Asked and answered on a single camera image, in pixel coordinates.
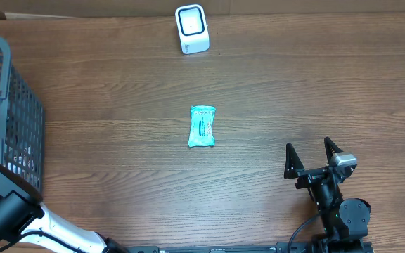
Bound white barcode scanner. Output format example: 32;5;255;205
175;4;210;55

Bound teal wet wipes pack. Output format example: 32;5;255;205
188;105;216;148

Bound grey plastic mesh basket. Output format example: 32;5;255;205
0;37;45;191

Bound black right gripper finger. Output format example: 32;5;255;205
324;137;343;165
284;143;304;179

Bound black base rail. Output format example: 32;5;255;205
124;240;375;253

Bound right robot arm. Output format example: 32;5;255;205
277;137;373;253

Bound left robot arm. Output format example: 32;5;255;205
0;164;127;253

